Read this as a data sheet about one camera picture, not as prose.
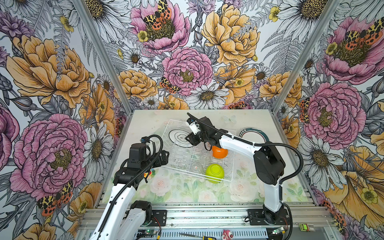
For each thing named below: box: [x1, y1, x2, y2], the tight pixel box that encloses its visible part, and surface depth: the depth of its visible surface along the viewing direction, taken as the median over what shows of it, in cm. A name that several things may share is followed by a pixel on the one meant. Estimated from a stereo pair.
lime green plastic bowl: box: [205, 163, 225, 184], surface depth 83 cm
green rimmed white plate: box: [168, 129, 194, 148], surface depth 98 cm
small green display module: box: [299, 223, 316, 232], surface depth 71 cm
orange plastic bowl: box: [212, 145, 229, 159], surface depth 94 cm
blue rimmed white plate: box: [238, 127, 270, 144], surface depth 106 cm
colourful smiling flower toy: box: [143, 168, 156, 180], surface depth 90 cm
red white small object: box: [222, 229, 234, 240], surface depth 68 cm
